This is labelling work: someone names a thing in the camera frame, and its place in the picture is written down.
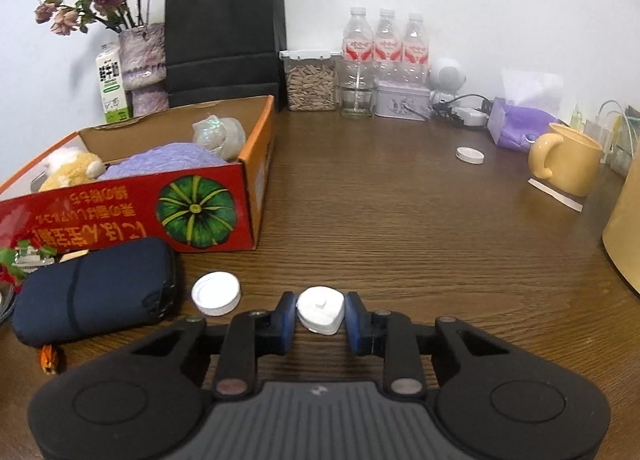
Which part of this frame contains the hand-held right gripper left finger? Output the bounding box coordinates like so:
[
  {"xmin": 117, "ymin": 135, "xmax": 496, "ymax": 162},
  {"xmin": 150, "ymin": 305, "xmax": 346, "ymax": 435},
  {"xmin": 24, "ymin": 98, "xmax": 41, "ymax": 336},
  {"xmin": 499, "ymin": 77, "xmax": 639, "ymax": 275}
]
[{"xmin": 129, "ymin": 291, "xmax": 298, "ymax": 400}]

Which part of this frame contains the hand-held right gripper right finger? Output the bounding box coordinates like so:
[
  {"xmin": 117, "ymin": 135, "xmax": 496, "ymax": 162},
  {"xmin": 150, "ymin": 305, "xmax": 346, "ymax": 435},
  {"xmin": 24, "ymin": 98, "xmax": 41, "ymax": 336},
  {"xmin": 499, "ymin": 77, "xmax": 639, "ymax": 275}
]
[{"xmin": 344, "ymin": 291, "xmax": 513, "ymax": 400}]

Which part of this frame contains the white heart-shaped cap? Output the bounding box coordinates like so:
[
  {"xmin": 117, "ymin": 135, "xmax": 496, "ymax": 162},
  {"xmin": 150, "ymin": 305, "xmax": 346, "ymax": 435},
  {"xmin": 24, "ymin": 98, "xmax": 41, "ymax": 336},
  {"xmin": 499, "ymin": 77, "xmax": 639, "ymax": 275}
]
[{"xmin": 296, "ymin": 286, "xmax": 346, "ymax": 335}]

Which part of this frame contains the white ribbed jar lid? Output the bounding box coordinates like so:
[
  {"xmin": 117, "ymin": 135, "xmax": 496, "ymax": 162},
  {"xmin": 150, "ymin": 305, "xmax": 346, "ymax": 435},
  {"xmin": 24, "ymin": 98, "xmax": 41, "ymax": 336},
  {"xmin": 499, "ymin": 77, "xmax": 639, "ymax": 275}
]
[{"xmin": 191, "ymin": 271, "xmax": 242, "ymax": 317}]

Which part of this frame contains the red and orange cardboard box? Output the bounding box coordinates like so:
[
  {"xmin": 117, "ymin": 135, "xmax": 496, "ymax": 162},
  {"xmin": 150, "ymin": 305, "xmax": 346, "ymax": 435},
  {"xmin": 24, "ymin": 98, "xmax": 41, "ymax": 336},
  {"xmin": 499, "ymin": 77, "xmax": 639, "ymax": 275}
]
[{"xmin": 0, "ymin": 94, "xmax": 276, "ymax": 255}]

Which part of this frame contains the navy zip pouch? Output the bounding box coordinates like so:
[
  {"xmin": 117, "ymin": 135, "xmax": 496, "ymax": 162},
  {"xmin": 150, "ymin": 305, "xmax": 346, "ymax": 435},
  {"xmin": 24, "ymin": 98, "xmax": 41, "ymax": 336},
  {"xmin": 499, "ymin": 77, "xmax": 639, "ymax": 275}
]
[{"xmin": 11, "ymin": 237, "xmax": 180, "ymax": 347}]

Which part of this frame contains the purple cloth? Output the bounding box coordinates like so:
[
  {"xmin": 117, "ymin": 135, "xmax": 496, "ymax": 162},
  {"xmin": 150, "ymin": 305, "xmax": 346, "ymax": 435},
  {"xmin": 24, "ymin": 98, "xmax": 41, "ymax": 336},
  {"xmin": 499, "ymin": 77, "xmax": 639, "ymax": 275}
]
[{"xmin": 102, "ymin": 141, "xmax": 228, "ymax": 179}]

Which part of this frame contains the yellow and white plush toy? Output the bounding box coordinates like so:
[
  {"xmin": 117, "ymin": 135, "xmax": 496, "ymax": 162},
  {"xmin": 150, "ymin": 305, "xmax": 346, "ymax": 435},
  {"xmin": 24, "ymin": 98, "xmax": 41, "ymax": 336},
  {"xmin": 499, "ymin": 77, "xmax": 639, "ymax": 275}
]
[{"xmin": 37, "ymin": 147, "xmax": 107, "ymax": 191}]

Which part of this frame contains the red artificial flower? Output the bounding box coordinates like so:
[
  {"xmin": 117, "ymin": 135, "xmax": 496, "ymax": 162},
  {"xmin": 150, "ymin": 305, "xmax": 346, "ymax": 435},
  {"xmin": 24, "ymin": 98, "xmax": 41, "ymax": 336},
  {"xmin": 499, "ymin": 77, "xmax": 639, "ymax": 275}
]
[{"xmin": 0, "ymin": 239, "xmax": 58, "ymax": 285}]

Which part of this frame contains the wooden desktop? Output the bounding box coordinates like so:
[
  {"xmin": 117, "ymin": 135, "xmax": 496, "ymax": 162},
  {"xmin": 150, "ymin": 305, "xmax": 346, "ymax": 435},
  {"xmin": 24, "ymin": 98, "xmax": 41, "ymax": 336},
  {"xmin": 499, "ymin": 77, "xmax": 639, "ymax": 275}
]
[{"xmin": 0, "ymin": 107, "xmax": 640, "ymax": 393}]

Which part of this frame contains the silver tin box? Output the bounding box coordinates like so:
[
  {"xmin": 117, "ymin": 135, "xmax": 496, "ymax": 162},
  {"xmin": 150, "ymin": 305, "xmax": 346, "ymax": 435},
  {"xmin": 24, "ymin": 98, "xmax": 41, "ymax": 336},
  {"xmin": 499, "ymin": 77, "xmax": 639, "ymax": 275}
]
[{"xmin": 374, "ymin": 80, "xmax": 432, "ymax": 119}]

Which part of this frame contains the white power adapter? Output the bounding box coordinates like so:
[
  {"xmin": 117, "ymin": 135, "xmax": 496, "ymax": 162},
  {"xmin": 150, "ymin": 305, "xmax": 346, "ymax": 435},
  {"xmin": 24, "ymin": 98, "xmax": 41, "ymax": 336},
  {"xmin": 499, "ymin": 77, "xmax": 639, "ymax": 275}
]
[{"xmin": 452, "ymin": 107, "xmax": 490, "ymax": 129}]

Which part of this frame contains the white paper strip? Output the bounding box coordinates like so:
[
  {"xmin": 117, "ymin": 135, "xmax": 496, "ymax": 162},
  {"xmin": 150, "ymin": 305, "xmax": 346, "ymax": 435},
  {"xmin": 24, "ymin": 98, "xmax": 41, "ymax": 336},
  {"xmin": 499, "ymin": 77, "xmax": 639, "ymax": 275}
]
[{"xmin": 527, "ymin": 177, "xmax": 585, "ymax": 213}]

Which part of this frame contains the clear container of seeds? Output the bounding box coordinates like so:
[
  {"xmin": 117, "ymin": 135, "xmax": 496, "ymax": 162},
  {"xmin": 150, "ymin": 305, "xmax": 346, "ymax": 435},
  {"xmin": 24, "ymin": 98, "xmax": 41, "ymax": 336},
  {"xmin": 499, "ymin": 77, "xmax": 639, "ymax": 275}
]
[{"xmin": 279, "ymin": 48, "xmax": 340, "ymax": 112}]

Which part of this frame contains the orange dried flower bud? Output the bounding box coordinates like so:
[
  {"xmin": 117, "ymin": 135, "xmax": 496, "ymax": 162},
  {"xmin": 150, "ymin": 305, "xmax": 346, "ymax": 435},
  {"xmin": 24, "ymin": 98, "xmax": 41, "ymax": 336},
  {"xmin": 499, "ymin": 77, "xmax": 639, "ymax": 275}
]
[{"xmin": 39, "ymin": 344, "xmax": 61, "ymax": 375}]

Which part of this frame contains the purple tissue pack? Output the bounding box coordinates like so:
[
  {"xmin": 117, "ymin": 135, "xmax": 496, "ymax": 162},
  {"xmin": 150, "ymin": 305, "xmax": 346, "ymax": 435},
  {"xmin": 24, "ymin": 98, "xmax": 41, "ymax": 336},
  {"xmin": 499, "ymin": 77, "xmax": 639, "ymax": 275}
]
[{"xmin": 487, "ymin": 68, "xmax": 563, "ymax": 151}]

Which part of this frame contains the yellow mug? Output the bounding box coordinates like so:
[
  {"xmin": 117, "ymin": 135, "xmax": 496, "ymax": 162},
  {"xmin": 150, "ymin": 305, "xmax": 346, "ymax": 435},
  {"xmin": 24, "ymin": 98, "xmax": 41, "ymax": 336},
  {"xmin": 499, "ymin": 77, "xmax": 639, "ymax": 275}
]
[{"xmin": 527, "ymin": 122, "xmax": 604, "ymax": 198}]

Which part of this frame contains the clear water bottle red label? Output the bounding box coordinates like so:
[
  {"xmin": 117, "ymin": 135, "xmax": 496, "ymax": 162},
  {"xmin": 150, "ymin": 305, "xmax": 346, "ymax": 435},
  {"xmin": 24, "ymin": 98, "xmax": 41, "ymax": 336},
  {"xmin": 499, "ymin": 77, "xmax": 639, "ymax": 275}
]
[
  {"xmin": 341, "ymin": 7, "xmax": 376, "ymax": 90},
  {"xmin": 372, "ymin": 8, "xmax": 405, "ymax": 83},
  {"xmin": 401, "ymin": 12, "xmax": 432, "ymax": 85}
]

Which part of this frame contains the yellow thermos bottle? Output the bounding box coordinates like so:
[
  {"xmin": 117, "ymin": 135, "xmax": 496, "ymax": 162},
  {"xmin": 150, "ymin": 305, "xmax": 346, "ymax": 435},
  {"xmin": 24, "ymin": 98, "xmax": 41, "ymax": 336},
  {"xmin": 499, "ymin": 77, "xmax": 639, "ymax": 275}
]
[{"xmin": 601, "ymin": 140, "xmax": 640, "ymax": 295}]

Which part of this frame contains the black paper bag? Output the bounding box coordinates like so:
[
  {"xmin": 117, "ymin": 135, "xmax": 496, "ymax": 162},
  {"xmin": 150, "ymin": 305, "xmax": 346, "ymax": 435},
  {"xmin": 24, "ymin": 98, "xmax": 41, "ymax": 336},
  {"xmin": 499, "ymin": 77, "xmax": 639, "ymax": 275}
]
[{"xmin": 164, "ymin": 0, "xmax": 287, "ymax": 109}]

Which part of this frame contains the purple speckled vase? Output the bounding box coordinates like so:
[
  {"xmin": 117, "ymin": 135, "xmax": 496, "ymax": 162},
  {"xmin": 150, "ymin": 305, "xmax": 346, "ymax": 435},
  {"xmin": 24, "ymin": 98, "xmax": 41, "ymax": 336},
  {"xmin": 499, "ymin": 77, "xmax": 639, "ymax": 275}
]
[{"xmin": 118, "ymin": 22, "xmax": 169, "ymax": 117}]

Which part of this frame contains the green and white milk carton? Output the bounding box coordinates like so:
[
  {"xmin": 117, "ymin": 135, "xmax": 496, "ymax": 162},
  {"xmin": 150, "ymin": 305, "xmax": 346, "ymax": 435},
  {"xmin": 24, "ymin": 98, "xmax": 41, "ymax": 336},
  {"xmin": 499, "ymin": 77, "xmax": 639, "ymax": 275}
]
[{"xmin": 95, "ymin": 42, "xmax": 133, "ymax": 125}]

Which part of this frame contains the black power cable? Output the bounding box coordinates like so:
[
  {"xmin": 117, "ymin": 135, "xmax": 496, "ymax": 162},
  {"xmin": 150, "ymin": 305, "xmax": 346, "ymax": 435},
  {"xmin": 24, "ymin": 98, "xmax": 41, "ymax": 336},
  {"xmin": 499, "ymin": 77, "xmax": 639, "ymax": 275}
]
[{"xmin": 432, "ymin": 92, "xmax": 485, "ymax": 127}]

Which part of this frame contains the clear bag with cables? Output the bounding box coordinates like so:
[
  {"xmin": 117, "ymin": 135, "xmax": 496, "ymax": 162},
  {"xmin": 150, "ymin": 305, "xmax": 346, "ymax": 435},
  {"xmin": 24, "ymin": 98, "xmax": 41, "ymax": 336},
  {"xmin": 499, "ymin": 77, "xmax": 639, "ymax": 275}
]
[{"xmin": 570, "ymin": 100, "xmax": 640, "ymax": 175}]

